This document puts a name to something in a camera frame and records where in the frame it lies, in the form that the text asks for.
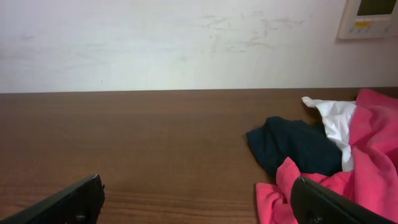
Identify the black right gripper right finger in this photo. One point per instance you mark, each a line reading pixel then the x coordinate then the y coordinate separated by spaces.
pixel 313 203

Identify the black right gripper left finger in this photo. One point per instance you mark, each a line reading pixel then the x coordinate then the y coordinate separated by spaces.
pixel 78 203

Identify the red printed t-shirt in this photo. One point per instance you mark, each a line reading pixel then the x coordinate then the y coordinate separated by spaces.
pixel 373 181

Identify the dark navy garment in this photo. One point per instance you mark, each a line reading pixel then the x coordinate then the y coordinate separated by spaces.
pixel 307 146

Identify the white printed t-shirt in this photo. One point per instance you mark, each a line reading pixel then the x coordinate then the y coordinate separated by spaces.
pixel 336 118

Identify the white wall control panel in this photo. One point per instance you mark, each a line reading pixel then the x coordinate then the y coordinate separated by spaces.
pixel 368 19

